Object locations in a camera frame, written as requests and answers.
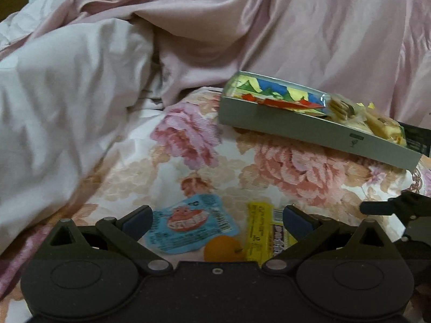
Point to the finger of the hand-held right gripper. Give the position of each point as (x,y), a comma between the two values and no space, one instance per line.
(375,207)

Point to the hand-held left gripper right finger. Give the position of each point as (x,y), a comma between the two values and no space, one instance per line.
(298,222)

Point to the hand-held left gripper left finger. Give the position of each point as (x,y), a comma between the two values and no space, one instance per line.
(138,223)

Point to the yellow snack bar packet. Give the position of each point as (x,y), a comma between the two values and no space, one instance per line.
(264,239)

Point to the blue jelly cup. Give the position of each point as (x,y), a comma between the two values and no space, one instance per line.
(188,227)

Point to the yellow clear snack packets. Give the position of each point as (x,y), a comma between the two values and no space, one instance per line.
(387,130)

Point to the small orange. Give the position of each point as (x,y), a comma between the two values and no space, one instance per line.
(222,249)

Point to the long black snack packet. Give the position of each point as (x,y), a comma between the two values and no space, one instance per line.
(417,138)

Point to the grey cardboard box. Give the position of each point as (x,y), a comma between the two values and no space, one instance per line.
(303,131)

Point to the floral bed sheet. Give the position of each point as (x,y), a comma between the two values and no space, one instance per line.
(269,175)

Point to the clear packet of cookies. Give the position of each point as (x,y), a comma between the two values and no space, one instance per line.
(340,108)

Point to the colourful snack packet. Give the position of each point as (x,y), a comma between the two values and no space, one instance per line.
(279,96)

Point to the pink quilt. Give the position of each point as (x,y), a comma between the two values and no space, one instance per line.
(269,23)

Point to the wooden headboard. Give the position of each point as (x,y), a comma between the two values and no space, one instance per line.
(13,3)

